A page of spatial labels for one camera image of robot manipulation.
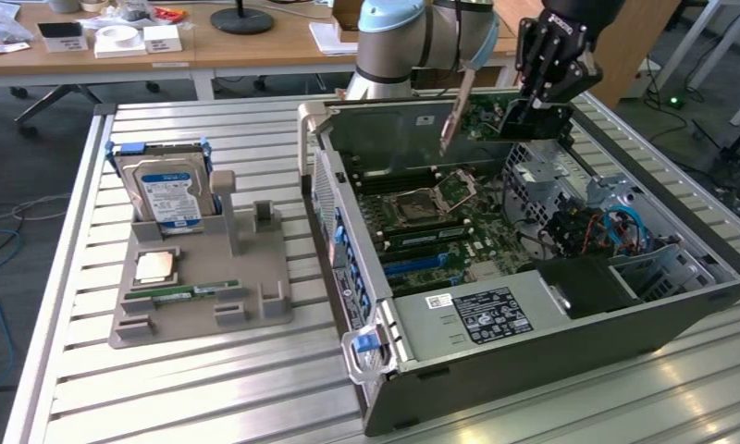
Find black RAM stick with labels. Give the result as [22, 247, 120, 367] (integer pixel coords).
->
[379, 221, 473, 252]

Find white box with black top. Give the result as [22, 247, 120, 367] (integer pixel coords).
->
[36, 21, 89, 53]

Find open black PC case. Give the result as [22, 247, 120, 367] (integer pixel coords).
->
[296, 81, 740, 438]

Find CPU socket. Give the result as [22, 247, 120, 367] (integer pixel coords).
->
[388, 187, 452, 228]

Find green motherboard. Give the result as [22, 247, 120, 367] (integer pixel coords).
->
[337, 152, 539, 300]

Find stack of white papers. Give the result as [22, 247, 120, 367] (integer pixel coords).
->
[306, 20, 360, 56]

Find green RAM stick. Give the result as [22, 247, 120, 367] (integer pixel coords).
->
[125, 278, 242, 302]

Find black round lamp base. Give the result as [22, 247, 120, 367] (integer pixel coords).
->
[208, 0, 276, 35]

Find white desk frame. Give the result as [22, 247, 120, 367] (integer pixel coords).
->
[649, 0, 740, 126]

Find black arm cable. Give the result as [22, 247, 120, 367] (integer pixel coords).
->
[452, 0, 468, 70]

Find blue data wire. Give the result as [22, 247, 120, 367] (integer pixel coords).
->
[603, 203, 655, 253]

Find flat white box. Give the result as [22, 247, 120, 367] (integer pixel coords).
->
[92, 36, 149, 60]

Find wooden office desk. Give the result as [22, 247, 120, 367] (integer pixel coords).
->
[0, 2, 198, 101]
[193, 0, 532, 101]

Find tall metal disk bay cage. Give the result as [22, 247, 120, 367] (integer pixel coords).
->
[501, 133, 600, 241]

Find white box with red button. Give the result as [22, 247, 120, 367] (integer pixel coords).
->
[632, 58, 665, 101]

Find metal socket cover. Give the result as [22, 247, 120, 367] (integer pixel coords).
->
[435, 168, 481, 214]

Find white tape roll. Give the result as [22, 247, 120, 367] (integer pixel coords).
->
[94, 25, 146, 50]

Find low metal disk bay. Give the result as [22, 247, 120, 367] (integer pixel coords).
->
[609, 244, 716, 302]

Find wooden cabinet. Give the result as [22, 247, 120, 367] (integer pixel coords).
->
[485, 0, 683, 107]

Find green graphics card black cooler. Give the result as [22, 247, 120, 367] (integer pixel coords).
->
[436, 59, 576, 159]

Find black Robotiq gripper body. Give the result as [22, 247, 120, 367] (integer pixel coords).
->
[539, 0, 631, 57]

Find grey power supply unit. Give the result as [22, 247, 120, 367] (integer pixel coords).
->
[392, 270, 572, 362]

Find grey plastic parts rack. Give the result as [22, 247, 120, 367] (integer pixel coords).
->
[108, 169, 296, 351]

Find clear plastic bag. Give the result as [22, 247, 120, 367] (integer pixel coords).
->
[0, 2, 36, 43]

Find clear bag with dark parts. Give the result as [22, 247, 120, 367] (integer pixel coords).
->
[113, 0, 153, 22]

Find hard disk in blue caddy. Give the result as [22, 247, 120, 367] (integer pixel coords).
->
[105, 136, 217, 238]

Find silver CPU chip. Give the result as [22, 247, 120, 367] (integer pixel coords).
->
[133, 252, 177, 283]

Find small white labelled box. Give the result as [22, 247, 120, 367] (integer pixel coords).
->
[141, 25, 181, 55]

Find white floor cable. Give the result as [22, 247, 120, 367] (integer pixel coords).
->
[0, 192, 70, 222]

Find red wire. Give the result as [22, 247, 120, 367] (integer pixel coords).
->
[581, 216, 600, 253]

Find grey chair base with castors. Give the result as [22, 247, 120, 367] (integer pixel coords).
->
[8, 81, 161, 138]

